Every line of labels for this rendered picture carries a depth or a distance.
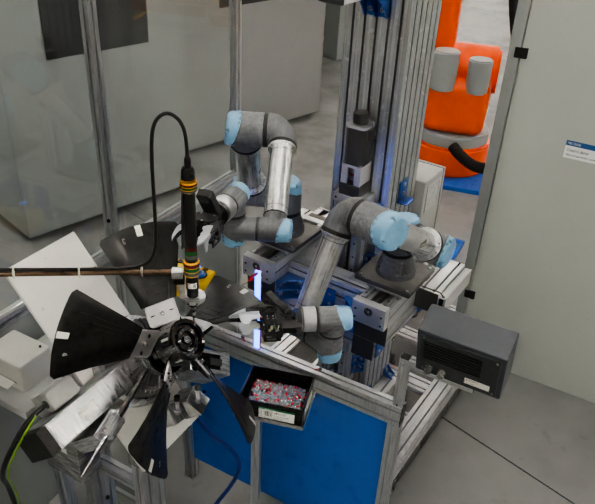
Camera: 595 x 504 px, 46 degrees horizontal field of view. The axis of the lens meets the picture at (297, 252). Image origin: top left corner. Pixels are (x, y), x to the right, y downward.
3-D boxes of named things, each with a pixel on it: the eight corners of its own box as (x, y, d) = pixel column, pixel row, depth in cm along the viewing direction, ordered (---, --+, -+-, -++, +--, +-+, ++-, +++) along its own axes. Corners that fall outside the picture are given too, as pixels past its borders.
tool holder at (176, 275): (172, 306, 192) (170, 276, 187) (173, 291, 198) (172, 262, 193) (205, 305, 193) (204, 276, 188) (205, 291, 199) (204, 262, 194)
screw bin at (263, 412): (237, 414, 223) (237, 398, 219) (252, 380, 237) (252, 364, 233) (303, 428, 219) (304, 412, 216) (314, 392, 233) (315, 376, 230)
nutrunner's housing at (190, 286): (186, 309, 195) (178, 159, 171) (186, 301, 198) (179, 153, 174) (200, 309, 195) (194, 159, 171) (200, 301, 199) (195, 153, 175)
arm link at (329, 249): (327, 184, 211) (271, 329, 219) (355, 196, 205) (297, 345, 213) (346, 189, 221) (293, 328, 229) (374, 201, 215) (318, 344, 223)
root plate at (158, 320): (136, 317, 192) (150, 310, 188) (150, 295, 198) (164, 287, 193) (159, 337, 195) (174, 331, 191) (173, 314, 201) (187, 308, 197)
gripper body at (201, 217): (213, 249, 193) (231, 230, 202) (212, 222, 188) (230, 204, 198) (188, 244, 195) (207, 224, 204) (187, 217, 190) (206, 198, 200)
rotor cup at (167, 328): (131, 353, 190) (158, 342, 181) (155, 314, 200) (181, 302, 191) (169, 385, 195) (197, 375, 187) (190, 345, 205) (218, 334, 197)
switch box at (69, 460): (47, 464, 226) (37, 415, 215) (68, 446, 233) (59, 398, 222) (82, 484, 220) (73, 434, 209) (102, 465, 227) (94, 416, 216)
